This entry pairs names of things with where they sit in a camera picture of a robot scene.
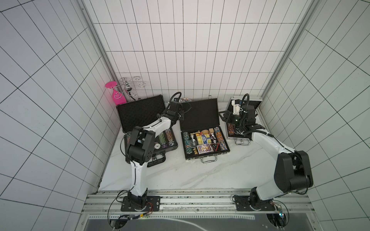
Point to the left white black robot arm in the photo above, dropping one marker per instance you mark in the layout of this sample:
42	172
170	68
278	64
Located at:
141	146

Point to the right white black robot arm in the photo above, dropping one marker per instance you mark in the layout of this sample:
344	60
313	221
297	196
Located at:
292	169

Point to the playing card box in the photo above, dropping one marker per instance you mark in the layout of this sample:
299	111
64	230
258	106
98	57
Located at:
204	148

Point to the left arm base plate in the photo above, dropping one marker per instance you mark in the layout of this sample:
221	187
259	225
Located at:
141	204

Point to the pink wine glass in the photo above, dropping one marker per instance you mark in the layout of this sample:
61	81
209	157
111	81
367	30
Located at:
118	97

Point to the aluminium mounting rail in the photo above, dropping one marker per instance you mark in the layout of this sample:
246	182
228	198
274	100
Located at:
201	201

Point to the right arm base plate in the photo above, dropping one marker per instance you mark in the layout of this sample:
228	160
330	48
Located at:
246	203

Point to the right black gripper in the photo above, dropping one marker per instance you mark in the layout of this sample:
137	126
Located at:
228	117

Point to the silver wire glass holder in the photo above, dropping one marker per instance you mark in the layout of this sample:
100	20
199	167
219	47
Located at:
131	85

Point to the right silver poker case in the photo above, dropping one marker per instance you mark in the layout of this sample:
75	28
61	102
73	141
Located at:
242	138

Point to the black poker case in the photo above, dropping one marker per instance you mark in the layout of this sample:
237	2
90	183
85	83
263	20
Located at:
200	124
144	112

